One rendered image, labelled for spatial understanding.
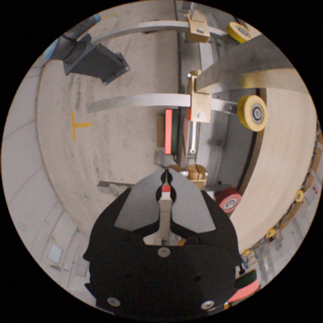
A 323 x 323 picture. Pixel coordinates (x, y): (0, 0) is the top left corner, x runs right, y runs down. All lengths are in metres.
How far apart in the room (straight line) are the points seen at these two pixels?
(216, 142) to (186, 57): 0.39
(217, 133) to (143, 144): 0.82
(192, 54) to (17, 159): 2.69
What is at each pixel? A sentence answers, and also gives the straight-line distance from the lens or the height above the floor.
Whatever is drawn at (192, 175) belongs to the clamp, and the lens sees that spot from 0.29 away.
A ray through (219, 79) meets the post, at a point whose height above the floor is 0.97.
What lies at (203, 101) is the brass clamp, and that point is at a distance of 0.28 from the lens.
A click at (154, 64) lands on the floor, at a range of 1.19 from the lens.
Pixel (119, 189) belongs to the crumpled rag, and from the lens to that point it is 0.34.
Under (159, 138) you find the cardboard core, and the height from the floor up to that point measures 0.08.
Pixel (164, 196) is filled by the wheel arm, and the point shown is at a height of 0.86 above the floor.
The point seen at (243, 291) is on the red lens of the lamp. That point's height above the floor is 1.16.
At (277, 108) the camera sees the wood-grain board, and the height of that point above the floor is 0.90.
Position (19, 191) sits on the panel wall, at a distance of 2.71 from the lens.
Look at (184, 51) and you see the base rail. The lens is 0.46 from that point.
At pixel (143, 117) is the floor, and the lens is 1.13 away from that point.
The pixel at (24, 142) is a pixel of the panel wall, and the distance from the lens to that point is 2.64.
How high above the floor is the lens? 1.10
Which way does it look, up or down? 63 degrees down
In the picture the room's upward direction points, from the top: 175 degrees counter-clockwise
